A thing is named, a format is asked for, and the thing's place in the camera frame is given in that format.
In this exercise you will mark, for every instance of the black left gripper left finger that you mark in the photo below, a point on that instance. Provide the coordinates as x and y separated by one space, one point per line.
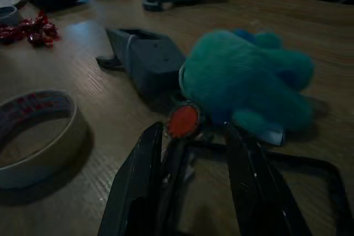
132 180

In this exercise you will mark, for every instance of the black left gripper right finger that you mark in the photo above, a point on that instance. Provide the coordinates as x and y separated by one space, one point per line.
254 186

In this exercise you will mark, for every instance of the orange round key tag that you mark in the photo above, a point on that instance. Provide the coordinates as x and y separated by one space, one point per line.
184 121

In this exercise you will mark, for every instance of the beige tape roll red print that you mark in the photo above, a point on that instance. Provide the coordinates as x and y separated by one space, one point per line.
74 136

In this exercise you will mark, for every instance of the grey printed block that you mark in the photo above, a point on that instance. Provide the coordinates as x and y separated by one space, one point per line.
149 59

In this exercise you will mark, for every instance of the wooden table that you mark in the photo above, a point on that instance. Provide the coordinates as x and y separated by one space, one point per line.
276 12

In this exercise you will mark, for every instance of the black rectangular frame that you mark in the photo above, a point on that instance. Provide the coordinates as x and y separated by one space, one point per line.
304 157

